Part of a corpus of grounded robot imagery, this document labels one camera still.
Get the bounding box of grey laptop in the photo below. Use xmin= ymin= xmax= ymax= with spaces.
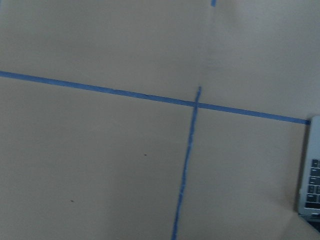
xmin=298 ymin=115 xmax=320 ymax=231

